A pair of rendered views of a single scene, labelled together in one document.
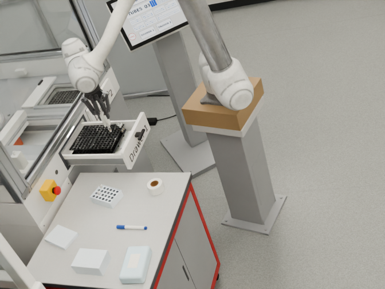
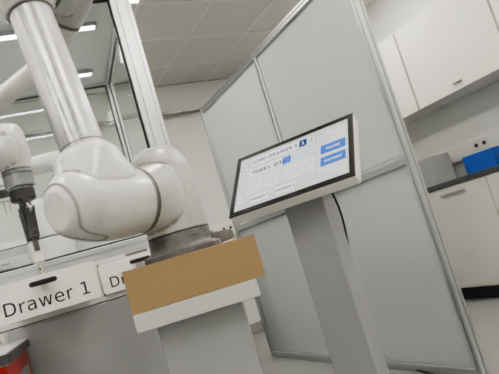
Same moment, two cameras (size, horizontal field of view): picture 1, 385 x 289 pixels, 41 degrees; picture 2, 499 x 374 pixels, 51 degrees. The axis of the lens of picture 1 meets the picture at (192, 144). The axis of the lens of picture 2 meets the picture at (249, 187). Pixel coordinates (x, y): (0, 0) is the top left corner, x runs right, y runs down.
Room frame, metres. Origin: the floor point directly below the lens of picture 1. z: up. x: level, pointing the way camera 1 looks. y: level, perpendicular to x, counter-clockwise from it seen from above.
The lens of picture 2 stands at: (1.29, -1.25, 0.82)
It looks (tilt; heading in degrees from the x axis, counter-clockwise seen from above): 7 degrees up; 42
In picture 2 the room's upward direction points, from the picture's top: 17 degrees counter-clockwise
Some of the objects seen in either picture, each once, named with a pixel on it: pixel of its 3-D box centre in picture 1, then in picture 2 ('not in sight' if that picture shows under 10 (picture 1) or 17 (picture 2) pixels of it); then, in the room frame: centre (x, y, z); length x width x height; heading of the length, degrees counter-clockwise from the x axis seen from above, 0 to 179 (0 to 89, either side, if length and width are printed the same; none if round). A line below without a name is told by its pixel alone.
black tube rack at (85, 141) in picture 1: (99, 141); not in sight; (2.07, 0.42, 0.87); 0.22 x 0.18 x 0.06; 63
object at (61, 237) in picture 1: (61, 237); not in sight; (1.62, 0.66, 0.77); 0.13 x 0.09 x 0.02; 45
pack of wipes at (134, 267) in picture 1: (135, 264); not in sight; (1.33, 0.35, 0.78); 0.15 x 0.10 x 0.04; 159
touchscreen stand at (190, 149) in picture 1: (183, 87); (338, 315); (2.86, -0.06, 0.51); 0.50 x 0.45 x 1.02; 14
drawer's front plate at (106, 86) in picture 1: (101, 102); (141, 268); (2.40, 0.39, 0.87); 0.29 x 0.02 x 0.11; 153
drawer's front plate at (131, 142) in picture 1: (136, 140); (46, 293); (1.98, 0.24, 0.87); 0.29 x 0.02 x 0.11; 153
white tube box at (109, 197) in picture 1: (106, 196); not in sight; (1.77, 0.44, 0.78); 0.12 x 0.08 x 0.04; 47
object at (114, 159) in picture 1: (97, 142); not in sight; (2.07, 0.43, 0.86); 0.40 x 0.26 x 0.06; 63
